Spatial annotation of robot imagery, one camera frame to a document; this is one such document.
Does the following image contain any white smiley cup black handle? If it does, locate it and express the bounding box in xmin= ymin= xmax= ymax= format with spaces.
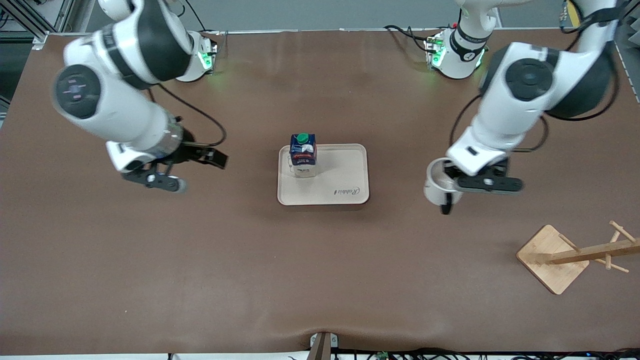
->
xmin=423 ymin=157 xmax=463 ymax=216

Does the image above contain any blue milk carton green cap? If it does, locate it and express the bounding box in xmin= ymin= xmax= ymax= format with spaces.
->
xmin=289 ymin=132 xmax=318 ymax=179

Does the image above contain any wooden cup rack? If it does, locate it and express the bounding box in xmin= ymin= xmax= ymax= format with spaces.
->
xmin=516 ymin=220 xmax=640 ymax=296

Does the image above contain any brown table cover mat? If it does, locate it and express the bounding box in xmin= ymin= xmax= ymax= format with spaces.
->
xmin=0 ymin=29 xmax=640 ymax=357

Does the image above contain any beige plastic tray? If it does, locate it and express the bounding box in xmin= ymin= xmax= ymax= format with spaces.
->
xmin=277 ymin=144 xmax=370 ymax=206

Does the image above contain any metal table edge clamp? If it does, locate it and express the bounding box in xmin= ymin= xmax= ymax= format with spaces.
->
xmin=309 ymin=331 xmax=339 ymax=360

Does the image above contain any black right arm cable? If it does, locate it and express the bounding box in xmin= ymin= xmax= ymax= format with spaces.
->
xmin=149 ymin=82 xmax=228 ymax=151

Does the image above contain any black base cable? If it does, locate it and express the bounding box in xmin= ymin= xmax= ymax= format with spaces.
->
xmin=172 ymin=0 xmax=221 ymax=36
xmin=383 ymin=24 xmax=441 ymax=57

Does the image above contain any aluminium frame profile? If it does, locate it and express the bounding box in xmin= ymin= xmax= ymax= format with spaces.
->
xmin=0 ymin=0 xmax=68 ymax=51

